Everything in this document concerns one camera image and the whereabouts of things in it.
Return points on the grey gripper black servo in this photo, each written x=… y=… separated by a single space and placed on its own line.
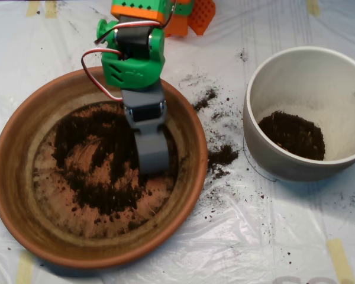
x=142 y=100

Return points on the dark potting soil heap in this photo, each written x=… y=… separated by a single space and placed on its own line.
x=77 y=124
x=293 y=137

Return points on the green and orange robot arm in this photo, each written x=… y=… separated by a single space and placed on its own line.
x=133 y=71

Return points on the spilled dark soil clump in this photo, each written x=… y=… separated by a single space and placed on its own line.
x=205 y=100
x=222 y=155

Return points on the terracotta clay bowl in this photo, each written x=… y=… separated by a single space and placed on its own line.
x=17 y=183

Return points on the white ceramic pot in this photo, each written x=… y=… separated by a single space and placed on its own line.
x=298 y=88

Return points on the clear plastic cover sheet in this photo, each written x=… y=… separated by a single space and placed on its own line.
x=254 y=236

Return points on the beige masking tape strip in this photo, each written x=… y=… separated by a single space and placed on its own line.
x=32 y=8
x=51 y=9
x=24 y=269
x=313 y=7
x=340 y=260

